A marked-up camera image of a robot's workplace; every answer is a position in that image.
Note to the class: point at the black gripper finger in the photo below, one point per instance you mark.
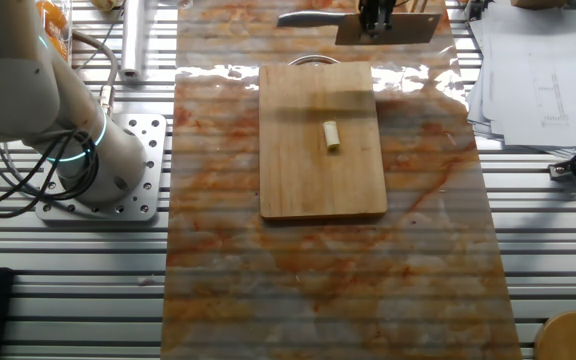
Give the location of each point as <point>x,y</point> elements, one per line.
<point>375,20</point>

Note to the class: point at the steel cleaver knife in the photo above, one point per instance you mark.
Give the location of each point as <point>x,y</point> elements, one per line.
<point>418,30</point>

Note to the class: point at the white scallion stalk piece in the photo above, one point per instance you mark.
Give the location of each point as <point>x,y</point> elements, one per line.
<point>331,135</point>

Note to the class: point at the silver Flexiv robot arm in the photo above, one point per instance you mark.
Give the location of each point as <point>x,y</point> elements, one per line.
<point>13,75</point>

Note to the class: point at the wooden knife rack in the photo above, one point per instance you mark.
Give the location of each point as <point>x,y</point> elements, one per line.
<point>418,5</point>

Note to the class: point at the white paper stack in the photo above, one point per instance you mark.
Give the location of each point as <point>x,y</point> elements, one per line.
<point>538,75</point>

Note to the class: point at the wooden cutting board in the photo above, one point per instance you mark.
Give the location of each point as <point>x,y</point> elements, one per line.
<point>308,180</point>

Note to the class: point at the white plastic wrap roll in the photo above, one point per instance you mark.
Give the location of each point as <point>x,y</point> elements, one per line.
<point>130,55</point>

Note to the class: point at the orange marble pattern mat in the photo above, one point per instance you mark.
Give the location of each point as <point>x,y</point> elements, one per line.
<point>318,280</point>

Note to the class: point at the white daikon radish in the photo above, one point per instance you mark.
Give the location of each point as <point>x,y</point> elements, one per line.
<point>103,4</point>

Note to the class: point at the clear plastic fruit container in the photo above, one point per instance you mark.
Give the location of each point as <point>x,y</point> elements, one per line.
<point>69,30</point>

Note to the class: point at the orange fruit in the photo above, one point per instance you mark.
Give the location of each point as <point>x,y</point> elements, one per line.
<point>50,12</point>
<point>60,47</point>

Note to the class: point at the wooden stand with round base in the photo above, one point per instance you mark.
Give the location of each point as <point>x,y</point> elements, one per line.
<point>573,335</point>

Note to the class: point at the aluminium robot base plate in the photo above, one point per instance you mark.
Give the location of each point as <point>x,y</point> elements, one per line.
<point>155,165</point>

